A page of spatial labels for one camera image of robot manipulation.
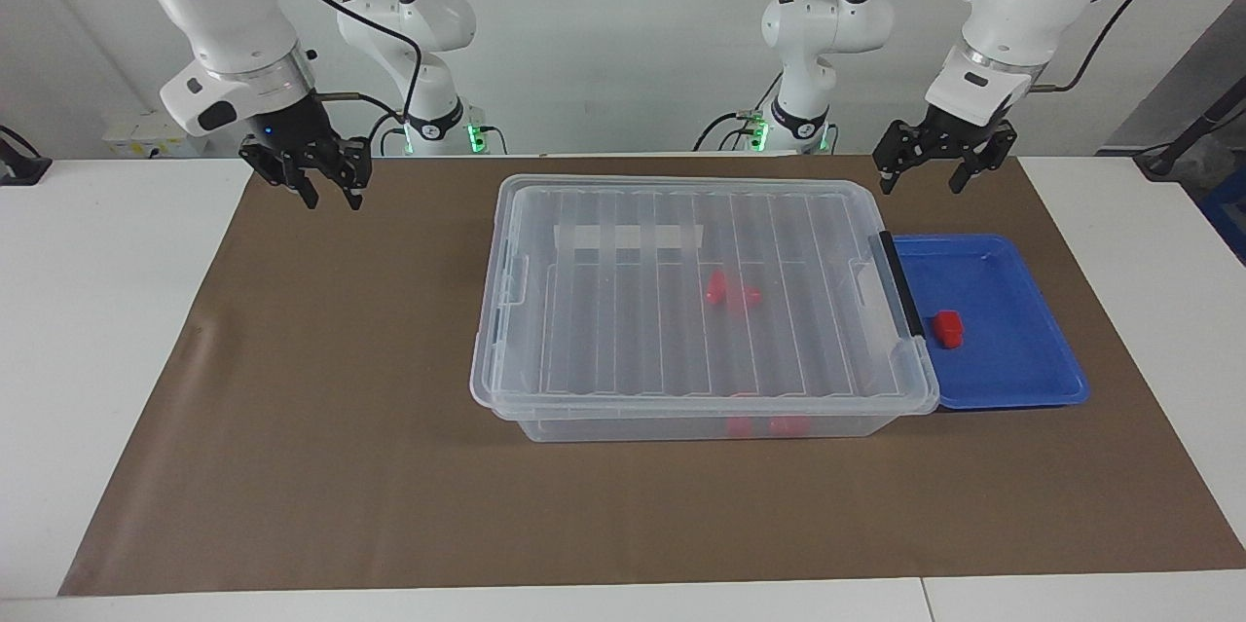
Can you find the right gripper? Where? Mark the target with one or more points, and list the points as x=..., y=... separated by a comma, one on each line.
x=292, y=128

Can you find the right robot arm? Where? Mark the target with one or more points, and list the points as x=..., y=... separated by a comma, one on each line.
x=224, y=9

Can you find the red block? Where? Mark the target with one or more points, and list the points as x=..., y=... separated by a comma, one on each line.
x=748, y=296
x=949, y=330
x=716, y=287

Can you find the black stand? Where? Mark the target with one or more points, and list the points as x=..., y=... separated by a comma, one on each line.
x=19, y=164
x=1192, y=130

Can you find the clear plastic storage box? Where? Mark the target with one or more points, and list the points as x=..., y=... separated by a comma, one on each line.
x=604, y=425

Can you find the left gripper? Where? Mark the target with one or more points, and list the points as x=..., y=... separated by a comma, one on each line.
x=962, y=132

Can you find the blue plastic tray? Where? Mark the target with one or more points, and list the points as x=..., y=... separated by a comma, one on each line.
x=1012, y=349

